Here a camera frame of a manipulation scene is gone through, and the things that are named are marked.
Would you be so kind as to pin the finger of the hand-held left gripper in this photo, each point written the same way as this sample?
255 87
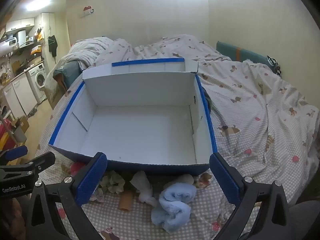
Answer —
42 161
13 153

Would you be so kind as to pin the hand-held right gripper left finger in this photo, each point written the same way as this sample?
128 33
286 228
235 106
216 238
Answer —
90 180

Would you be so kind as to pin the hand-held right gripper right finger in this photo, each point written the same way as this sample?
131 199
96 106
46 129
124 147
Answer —
225 180

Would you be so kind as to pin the pink toy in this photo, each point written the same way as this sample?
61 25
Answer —
77 168

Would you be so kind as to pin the cream scrunchie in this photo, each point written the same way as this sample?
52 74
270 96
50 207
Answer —
113 181

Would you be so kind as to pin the white sock with dark trim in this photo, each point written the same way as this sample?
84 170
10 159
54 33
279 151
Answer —
183 179

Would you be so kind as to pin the light blue fluffy scrunchie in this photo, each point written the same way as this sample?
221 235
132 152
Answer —
172 207

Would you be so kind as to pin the blue and white cardboard box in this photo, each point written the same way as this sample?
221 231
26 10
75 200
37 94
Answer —
142 130

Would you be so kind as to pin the red crate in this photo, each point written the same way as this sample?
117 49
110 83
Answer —
5 135

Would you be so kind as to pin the cardboard box on floor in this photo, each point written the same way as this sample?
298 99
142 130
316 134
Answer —
21 125

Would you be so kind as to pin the brown cardboard tube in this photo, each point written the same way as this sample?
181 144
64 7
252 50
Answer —
125 201

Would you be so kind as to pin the white floor cabinets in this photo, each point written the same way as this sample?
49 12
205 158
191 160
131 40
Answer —
16 95

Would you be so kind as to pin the dotted dog print blanket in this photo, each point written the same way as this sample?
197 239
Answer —
250 120

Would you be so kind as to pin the washing machine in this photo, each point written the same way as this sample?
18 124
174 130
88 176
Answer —
37 78

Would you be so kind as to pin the white water heater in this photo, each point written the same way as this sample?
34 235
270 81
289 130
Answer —
8 43

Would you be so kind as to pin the dark garment on hanger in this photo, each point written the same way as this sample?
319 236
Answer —
53 45

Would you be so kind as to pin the black and white cloth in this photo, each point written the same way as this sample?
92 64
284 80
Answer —
273 65

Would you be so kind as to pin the white printed duvet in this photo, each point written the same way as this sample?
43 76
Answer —
150 50

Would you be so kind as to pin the kitchen ceiling light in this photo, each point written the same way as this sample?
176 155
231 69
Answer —
33 5

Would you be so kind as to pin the white wall cabinet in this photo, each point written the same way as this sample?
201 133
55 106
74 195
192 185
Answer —
20 25

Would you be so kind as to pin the wall hook ornament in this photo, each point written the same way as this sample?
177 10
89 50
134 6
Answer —
87 11

